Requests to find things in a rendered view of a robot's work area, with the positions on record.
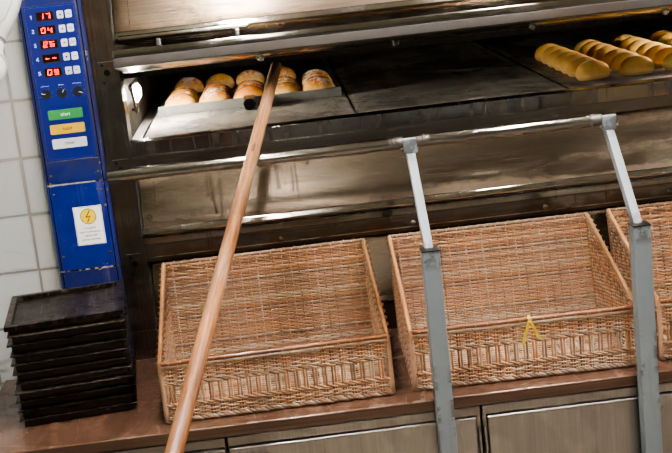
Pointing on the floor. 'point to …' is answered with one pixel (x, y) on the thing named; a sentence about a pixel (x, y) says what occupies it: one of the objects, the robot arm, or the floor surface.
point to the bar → (644, 296)
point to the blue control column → (86, 193)
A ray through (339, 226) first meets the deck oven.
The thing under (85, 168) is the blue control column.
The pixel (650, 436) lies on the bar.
